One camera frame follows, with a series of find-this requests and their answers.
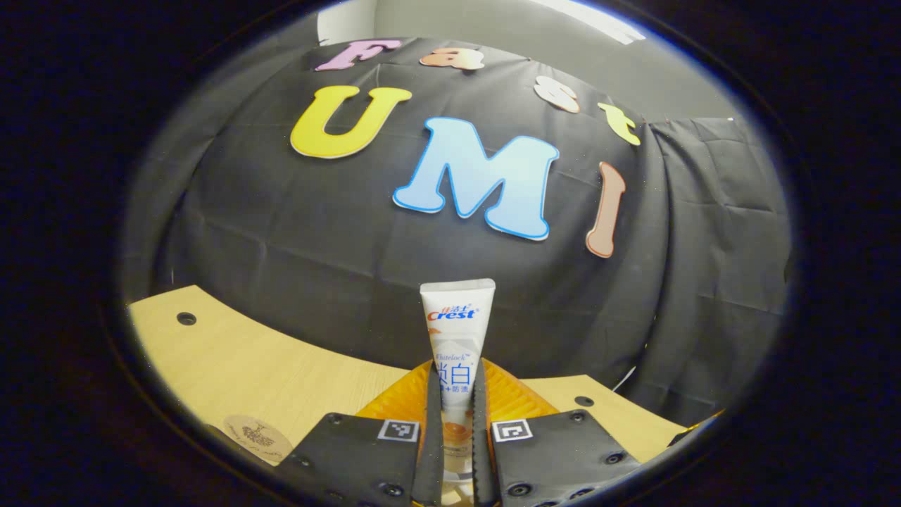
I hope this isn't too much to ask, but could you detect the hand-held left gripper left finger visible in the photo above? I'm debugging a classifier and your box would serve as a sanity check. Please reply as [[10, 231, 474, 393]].
[[278, 359, 445, 507]]

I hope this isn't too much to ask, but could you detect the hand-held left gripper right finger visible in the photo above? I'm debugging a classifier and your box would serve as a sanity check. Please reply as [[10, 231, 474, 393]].
[[471, 359, 641, 507]]

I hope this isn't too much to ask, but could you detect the white toothpaste tube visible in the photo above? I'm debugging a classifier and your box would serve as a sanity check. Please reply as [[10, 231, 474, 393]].
[[420, 278, 496, 504]]

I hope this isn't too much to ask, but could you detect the round wooden coaster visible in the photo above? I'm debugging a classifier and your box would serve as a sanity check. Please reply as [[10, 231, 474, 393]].
[[223, 414, 293, 465]]

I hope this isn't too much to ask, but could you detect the black backdrop cloth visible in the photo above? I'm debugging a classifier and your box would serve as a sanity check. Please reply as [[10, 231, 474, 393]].
[[120, 35, 793, 427]]

